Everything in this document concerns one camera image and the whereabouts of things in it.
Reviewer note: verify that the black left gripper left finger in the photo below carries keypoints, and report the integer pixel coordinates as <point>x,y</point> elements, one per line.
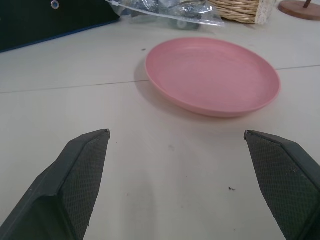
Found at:
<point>62,185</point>

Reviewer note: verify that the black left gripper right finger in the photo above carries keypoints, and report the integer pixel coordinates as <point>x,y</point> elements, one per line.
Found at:
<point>287,180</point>

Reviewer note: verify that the pink round plate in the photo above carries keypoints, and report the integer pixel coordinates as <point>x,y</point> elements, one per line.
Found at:
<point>212,77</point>

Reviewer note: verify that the black fabric storage box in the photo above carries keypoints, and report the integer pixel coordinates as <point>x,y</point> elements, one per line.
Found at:
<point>50,18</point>

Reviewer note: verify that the round wooden stand base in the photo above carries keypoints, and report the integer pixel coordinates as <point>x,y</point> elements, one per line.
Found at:
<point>300,8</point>

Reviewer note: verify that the woven wicker basket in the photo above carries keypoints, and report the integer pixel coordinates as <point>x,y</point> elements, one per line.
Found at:
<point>240,10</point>

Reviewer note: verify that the clear plastic bag of parts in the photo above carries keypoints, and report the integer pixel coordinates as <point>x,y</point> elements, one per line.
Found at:
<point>172,13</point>

